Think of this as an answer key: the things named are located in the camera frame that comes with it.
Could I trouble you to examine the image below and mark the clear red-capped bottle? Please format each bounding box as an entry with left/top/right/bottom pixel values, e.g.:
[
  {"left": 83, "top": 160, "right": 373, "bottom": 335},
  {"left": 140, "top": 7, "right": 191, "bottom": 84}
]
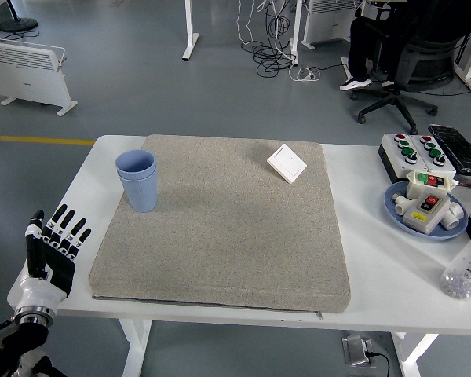
[{"left": 439, "top": 228, "right": 471, "bottom": 302}]

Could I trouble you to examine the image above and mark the white desk leg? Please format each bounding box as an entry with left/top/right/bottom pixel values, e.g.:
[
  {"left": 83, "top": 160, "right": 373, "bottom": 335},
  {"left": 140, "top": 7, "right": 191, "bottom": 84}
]
[
  {"left": 181, "top": 0, "right": 200, "bottom": 62},
  {"left": 288, "top": 0, "right": 304, "bottom": 66}
]

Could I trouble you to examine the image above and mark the white wall switch panel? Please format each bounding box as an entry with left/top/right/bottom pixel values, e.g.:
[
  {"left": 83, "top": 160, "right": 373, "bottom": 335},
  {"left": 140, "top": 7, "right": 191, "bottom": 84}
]
[{"left": 266, "top": 143, "right": 309, "bottom": 185}]

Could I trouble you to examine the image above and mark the blue plate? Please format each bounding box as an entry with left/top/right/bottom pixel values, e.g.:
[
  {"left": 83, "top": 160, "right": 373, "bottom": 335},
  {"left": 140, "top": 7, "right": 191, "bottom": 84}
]
[{"left": 383, "top": 181, "right": 470, "bottom": 241}]

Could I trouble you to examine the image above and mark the blue ribbed cup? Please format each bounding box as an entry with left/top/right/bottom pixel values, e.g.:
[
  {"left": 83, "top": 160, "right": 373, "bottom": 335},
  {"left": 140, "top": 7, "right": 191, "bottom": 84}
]
[
  {"left": 115, "top": 149, "right": 158, "bottom": 177},
  {"left": 116, "top": 167, "right": 159, "bottom": 214}
]

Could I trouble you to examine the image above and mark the black office chair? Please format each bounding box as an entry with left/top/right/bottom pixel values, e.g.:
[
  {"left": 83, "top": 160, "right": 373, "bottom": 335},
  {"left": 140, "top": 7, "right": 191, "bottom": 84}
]
[{"left": 350, "top": 33, "right": 471, "bottom": 136}]

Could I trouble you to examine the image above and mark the grey foot pedal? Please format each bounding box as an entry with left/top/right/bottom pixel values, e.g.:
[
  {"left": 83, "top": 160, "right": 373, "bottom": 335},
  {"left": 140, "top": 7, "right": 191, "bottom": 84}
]
[{"left": 341, "top": 333, "right": 378, "bottom": 369}]

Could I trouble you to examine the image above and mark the white table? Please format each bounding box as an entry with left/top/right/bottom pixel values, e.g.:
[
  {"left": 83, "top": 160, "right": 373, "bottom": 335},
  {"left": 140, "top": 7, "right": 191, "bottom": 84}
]
[{"left": 6, "top": 134, "right": 471, "bottom": 377}]

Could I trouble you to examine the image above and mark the black pedal cable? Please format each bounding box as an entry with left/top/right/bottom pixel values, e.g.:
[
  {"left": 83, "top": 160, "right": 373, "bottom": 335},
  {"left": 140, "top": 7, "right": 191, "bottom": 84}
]
[{"left": 367, "top": 350, "right": 392, "bottom": 377}]

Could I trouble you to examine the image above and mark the person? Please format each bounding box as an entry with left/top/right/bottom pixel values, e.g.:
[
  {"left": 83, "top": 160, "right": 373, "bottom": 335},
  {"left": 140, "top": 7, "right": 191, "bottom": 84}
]
[{"left": 339, "top": 0, "right": 471, "bottom": 92}]

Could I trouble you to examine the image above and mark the grey-brown cushion mat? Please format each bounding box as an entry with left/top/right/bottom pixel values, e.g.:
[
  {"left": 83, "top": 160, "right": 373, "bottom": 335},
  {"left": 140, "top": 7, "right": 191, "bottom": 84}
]
[{"left": 89, "top": 134, "right": 352, "bottom": 321}]

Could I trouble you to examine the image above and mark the white floor cable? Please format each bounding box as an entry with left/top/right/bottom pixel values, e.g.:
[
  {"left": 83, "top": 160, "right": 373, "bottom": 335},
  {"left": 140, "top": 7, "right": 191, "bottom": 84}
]
[{"left": 235, "top": 0, "right": 268, "bottom": 46}]

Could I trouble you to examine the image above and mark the beige red-button switch box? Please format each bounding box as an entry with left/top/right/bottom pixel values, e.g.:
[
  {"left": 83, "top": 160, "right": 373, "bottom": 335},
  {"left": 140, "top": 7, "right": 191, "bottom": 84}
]
[{"left": 402, "top": 188, "right": 451, "bottom": 236}]

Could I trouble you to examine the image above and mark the white push-button control box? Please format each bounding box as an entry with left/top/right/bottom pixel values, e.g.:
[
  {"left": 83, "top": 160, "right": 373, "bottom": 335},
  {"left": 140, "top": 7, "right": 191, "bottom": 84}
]
[
  {"left": 378, "top": 133, "right": 431, "bottom": 184},
  {"left": 414, "top": 134, "right": 458, "bottom": 178}
]

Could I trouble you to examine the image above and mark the white pipe fitting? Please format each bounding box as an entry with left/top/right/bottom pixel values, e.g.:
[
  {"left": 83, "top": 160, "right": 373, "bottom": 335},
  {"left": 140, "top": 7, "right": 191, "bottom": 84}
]
[
  {"left": 392, "top": 191, "right": 414, "bottom": 217},
  {"left": 439, "top": 201, "right": 467, "bottom": 231}
]

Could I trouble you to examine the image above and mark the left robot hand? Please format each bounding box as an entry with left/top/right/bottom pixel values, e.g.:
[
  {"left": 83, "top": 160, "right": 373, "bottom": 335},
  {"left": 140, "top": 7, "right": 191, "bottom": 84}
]
[{"left": 16, "top": 203, "right": 93, "bottom": 312}]

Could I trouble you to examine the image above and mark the black fan stand base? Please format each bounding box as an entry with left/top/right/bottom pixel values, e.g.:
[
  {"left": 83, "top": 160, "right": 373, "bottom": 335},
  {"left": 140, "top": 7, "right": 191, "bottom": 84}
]
[{"left": 0, "top": 0, "right": 39, "bottom": 33}]

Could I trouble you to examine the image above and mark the black floor cable bundle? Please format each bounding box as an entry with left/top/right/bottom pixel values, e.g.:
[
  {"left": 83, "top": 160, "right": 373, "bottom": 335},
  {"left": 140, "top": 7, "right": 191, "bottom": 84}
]
[{"left": 241, "top": 0, "right": 352, "bottom": 78}]

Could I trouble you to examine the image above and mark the white green-red button switch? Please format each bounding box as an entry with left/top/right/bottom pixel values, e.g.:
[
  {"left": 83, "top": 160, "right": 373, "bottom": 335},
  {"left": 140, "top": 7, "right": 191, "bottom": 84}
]
[{"left": 406, "top": 169, "right": 458, "bottom": 202}]

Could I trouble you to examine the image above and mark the white panel heater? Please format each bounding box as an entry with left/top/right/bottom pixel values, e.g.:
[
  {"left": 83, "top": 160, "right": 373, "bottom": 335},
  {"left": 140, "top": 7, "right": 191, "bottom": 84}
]
[
  {"left": 0, "top": 37, "right": 79, "bottom": 116},
  {"left": 301, "top": 0, "right": 358, "bottom": 50}
]

